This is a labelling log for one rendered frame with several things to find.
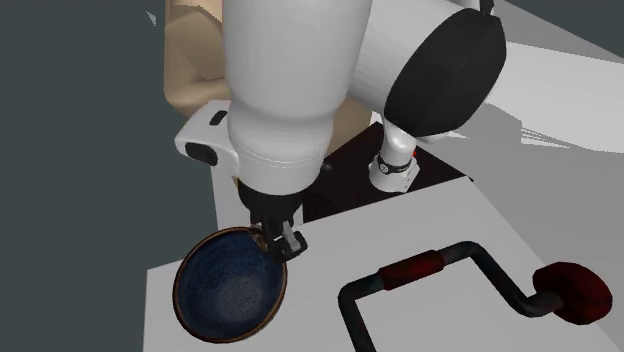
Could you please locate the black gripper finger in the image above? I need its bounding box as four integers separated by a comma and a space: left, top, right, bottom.
249, 219, 309, 264

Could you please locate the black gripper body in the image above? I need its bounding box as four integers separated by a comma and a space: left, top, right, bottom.
237, 178, 304, 228

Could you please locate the dark blue bowl brown rim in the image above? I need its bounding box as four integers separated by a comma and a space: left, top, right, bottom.
172, 226, 289, 344

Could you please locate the dark robot stand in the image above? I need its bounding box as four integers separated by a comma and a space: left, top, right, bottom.
302, 121, 473, 224

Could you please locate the black red hand brace drill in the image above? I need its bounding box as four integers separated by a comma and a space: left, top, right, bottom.
337, 240, 614, 352

